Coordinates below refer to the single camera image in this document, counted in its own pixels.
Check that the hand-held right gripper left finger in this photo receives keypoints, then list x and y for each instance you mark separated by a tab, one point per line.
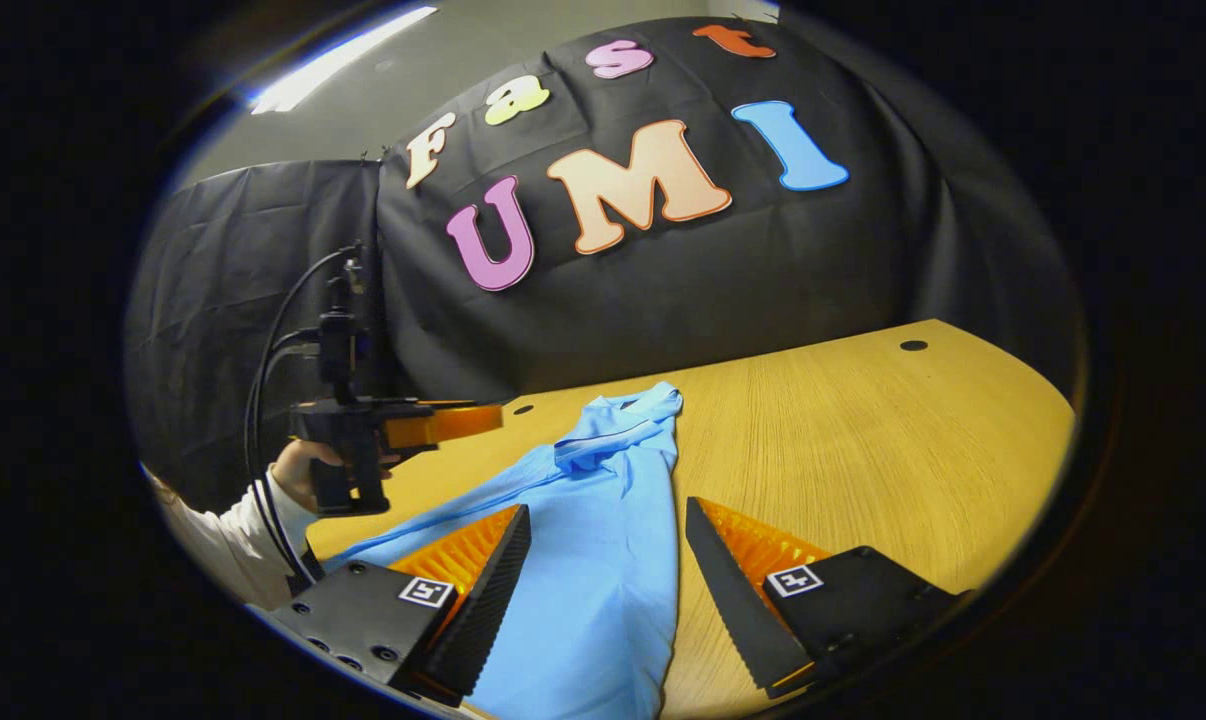
488	610

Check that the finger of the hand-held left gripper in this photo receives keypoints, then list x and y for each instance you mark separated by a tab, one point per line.
453	422

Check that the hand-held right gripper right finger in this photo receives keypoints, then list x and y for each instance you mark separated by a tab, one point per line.
733	610

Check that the light blue polo T-shirt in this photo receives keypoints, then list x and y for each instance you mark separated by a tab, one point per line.
593	560

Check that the black backdrop cloth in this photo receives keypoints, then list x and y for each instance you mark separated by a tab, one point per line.
713	290

